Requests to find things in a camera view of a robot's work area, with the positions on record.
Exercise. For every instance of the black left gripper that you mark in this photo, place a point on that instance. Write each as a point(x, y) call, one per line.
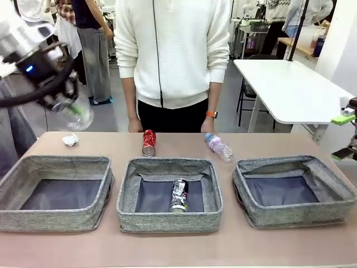
point(33, 67)

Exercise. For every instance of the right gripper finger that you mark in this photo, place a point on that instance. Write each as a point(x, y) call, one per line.
point(344, 119)
point(344, 153)

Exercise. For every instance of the clear plastic cup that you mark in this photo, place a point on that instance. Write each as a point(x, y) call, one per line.
point(83, 120)

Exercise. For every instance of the crushed red soda can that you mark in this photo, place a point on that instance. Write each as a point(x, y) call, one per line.
point(149, 142)

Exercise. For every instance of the clear water bottle blue cap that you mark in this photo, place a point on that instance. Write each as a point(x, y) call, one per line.
point(219, 146)

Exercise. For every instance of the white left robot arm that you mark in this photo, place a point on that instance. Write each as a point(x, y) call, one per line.
point(16, 33)

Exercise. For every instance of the person's right forearm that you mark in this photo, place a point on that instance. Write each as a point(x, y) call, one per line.
point(129, 100)

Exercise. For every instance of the person's left forearm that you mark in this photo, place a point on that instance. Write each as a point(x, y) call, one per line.
point(215, 95)

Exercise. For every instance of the person's right hand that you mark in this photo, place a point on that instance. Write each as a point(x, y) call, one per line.
point(135, 127)

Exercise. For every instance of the person's left hand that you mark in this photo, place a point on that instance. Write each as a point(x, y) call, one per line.
point(207, 125)

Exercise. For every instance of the white crumpled paper ball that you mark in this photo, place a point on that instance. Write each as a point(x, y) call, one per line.
point(69, 140)

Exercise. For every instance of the bystander in grey trousers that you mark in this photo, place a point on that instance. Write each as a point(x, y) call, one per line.
point(94, 56)

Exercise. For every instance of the bystander in plaid shirt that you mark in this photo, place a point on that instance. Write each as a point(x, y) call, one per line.
point(67, 30)

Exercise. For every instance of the large white table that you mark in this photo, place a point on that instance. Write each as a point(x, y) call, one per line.
point(279, 83)

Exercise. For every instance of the dark bottle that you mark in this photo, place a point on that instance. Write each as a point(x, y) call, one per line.
point(319, 44)

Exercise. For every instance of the grey fabric basket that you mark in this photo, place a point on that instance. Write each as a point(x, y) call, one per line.
point(167, 222)
point(293, 215)
point(50, 220)

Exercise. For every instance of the wooden background table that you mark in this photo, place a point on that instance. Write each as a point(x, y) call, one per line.
point(295, 44)

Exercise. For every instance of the bystander in white shirt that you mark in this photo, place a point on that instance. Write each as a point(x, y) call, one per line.
point(33, 11)

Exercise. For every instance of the black folding chair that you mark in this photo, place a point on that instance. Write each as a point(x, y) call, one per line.
point(248, 92)

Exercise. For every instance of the black vertical pole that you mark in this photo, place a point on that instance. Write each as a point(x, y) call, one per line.
point(297, 30)

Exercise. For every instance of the person's black trousers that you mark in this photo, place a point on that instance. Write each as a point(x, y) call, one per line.
point(173, 120)

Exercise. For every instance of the bystander in light blue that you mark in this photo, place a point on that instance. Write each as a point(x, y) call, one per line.
point(306, 11)

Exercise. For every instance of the person's white zip sweater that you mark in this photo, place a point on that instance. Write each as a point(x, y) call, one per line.
point(181, 50)

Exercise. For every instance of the bystander in patterned sweater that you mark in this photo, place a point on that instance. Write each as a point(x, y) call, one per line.
point(274, 11)

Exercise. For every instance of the cluttered background workbench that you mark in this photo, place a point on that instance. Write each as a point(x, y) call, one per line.
point(251, 28)

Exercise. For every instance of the orange wrist watch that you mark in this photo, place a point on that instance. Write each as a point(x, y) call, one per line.
point(212, 114)

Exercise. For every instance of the crushed black silver can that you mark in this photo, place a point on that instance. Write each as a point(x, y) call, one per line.
point(180, 195)

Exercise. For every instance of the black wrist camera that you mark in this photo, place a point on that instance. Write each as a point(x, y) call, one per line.
point(353, 101)

